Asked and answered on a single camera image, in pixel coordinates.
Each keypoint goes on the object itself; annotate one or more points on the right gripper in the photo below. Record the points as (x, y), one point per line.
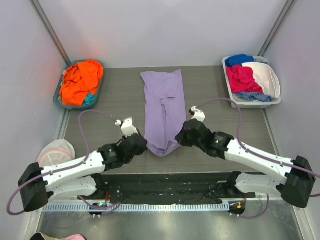
(186, 135)

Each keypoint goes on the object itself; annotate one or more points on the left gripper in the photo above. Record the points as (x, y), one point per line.
(139, 144)

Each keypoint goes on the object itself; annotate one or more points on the lavender t-shirt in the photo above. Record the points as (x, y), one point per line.
(165, 110)

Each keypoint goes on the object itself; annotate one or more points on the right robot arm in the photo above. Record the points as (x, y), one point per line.
(291, 179)

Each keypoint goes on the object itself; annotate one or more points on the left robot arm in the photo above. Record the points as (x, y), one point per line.
(36, 185)

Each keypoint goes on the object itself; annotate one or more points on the white mesh hamper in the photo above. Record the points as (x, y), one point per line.
(57, 152)

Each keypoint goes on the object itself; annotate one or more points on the teal laundry basket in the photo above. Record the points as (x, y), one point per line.
(98, 85)

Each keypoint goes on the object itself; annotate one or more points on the teal t-shirt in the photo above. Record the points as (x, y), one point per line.
(89, 99)

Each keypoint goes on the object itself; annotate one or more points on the blue checked shirt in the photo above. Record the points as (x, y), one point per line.
(254, 96)

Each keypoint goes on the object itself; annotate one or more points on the pink t-shirt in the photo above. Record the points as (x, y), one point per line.
(241, 80)

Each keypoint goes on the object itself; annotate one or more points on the orange t-shirt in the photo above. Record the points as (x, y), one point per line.
(81, 82)

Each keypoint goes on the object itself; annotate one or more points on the blue t-shirt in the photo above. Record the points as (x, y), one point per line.
(238, 60)

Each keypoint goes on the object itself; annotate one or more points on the pink cloth at bottom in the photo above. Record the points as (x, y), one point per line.
(42, 236)

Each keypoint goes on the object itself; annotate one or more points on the white t-shirt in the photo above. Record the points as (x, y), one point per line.
(266, 78)

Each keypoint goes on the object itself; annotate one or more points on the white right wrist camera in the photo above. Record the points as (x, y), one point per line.
(197, 114)

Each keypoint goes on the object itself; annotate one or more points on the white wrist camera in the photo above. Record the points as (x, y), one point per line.
(197, 114)
(127, 127)

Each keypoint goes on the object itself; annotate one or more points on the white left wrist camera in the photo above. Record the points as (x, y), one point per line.
(127, 127)

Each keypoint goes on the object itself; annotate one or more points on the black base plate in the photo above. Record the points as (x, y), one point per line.
(167, 188)

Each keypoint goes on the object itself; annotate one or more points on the white slotted cable duct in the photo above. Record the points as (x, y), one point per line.
(134, 208)

